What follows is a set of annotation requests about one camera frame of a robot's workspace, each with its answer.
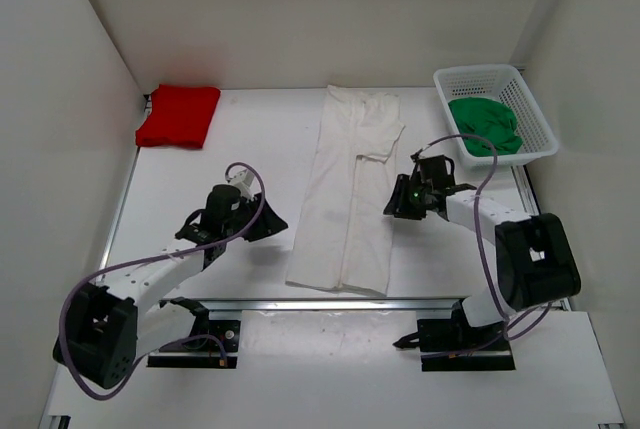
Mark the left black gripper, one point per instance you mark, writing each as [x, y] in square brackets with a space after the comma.
[268, 224]

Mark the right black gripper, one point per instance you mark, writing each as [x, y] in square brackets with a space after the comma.
[399, 207]

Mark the white t shirt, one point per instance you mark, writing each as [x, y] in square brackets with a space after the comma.
[343, 241]

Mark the green t shirt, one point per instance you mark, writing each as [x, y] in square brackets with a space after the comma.
[488, 119]

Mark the red t shirt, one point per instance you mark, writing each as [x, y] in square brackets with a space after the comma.
[180, 117]

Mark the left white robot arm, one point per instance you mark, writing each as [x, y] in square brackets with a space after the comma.
[110, 327]

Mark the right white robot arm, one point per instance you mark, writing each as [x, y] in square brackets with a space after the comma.
[527, 259]

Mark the white plastic basket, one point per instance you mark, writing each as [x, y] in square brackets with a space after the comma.
[500, 83]

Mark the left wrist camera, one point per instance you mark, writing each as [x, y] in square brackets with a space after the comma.
[243, 181]

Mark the aluminium table rail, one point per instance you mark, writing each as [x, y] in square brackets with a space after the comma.
[334, 304]

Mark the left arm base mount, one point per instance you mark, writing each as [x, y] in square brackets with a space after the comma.
[212, 342]

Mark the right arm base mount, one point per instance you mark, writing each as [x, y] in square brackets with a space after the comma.
[451, 345]

